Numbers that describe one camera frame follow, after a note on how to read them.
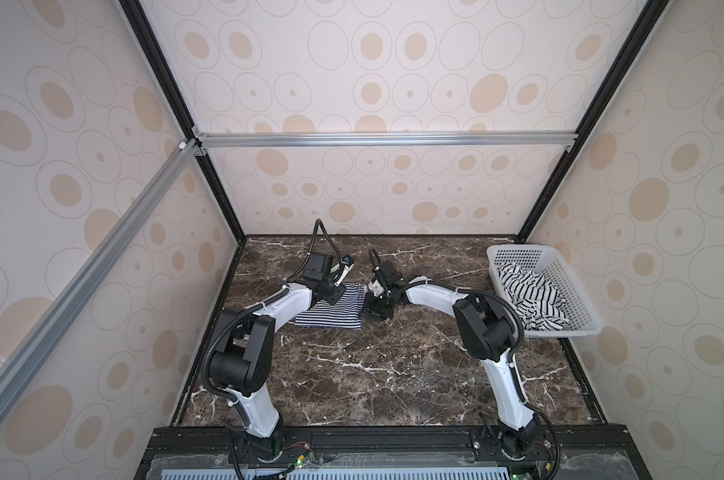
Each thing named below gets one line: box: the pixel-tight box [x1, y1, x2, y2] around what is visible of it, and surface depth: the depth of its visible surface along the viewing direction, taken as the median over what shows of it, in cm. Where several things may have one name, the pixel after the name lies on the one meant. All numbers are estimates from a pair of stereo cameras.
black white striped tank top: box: [498, 262, 571, 331], surface depth 100 cm
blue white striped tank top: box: [294, 283, 366, 330], surface depth 96 cm
